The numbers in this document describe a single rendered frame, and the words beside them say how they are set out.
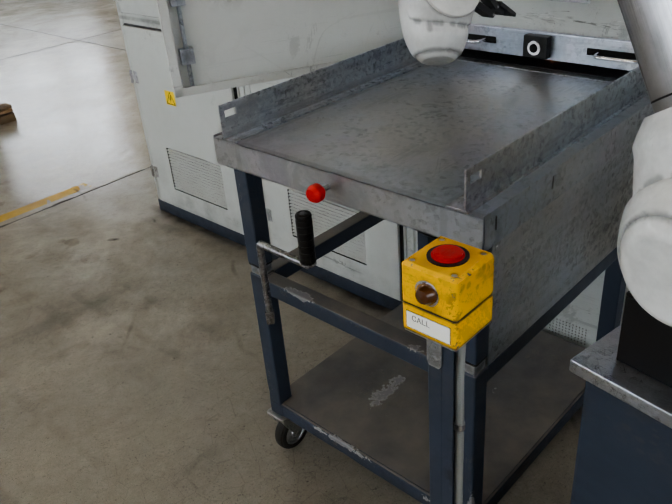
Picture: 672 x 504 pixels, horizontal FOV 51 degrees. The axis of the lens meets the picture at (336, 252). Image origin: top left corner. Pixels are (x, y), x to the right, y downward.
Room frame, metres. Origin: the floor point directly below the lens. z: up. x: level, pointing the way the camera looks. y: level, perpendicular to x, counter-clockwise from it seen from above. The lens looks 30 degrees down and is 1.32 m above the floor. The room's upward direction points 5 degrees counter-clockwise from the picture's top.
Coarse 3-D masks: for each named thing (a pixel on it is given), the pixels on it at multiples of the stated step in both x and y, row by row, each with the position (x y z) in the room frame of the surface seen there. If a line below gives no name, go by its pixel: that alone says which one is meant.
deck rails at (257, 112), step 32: (352, 64) 1.58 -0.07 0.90; (384, 64) 1.65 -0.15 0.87; (416, 64) 1.71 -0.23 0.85; (256, 96) 1.38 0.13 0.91; (288, 96) 1.44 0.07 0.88; (320, 96) 1.50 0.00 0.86; (608, 96) 1.24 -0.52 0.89; (640, 96) 1.34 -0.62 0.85; (224, 128) 1.31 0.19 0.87; (256, 128) 1.35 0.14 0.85; (544, 128) 1.07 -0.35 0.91; (576, 128) 1.16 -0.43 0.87; (480, 160) 0.95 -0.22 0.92; (512, 160) 1.01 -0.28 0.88; (544, 160) 1.07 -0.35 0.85; (480, 192) 0.94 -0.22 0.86
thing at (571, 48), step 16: (480, 32) 1.73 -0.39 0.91; (496, 32) 1.70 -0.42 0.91; (512, 32) 1.67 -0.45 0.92; (528, 32) 1.64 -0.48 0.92; (544, 32) 1.61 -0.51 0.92; (480, 48) 1.73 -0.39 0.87; (496, 48) 1.69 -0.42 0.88; (512, 48) 1.66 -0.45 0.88; (560, 48) 1.58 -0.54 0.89; (576, 48) 1.55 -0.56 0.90; (592, 48) 1.53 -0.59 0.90; (608, 48) 1.50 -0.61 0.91; (624, 48) 1.48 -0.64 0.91; (592, 64) 1.52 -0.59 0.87; (608, 64) 1.50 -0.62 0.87; (624, 64) 1.47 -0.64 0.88
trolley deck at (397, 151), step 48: (384, 96) 1.50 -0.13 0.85; (432, 96) 1.47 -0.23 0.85; (480, 96) 1.44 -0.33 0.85; (528, 96) 1.41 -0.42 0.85; (576, 96) 1.39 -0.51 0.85; (240, 144) 1.28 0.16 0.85; (288, 144) 1.26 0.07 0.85; (336, 144) 1.24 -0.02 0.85; (384, 144) 1.22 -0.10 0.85; (432, 144) 1.20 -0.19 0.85; (480, 144) 1.18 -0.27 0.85; (576, 144) 1.14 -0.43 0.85; (624, 144) 1.23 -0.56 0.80; (336, 192) 1.10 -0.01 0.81; (384, 192) 1.03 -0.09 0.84; (432, 192) 1.00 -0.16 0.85; (528, 192) 0.98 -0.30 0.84; (480, 240) 0.90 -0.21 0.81
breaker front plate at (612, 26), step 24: (480, 0) 1.74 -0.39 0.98; (504, 0) 1.70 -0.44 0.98; (528, 0) 1.65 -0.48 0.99; (552, 0) 1.60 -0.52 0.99; (576, 0) 1.57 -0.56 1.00; (600, 0) 1.53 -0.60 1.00; (504, 24) 1.69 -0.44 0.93; (528, 24) 1.65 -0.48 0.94; (552, 24) 1.61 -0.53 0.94; (576, 24) 1.57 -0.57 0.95; (600, 24) 1.53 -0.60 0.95; (624, 24) 1.49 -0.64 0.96
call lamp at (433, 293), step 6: (420, 282) 0.69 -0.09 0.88; (426, 282) 0.68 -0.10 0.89; (420, 288) 0.68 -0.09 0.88; (426, 288) 0.67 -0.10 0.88; (432, 288) 0.67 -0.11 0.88; (420, 294) 0.67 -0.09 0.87; (426, 294) 0.67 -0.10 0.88; (432, 294) 0.67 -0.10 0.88; (438, 294) 0.67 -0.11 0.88; (420, 300) 0.67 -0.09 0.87; (426, 300) 0.67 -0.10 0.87; (432, 300) 0.67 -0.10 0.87; (438, 300) 0.67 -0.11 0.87; (432, 306) 0.68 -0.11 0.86
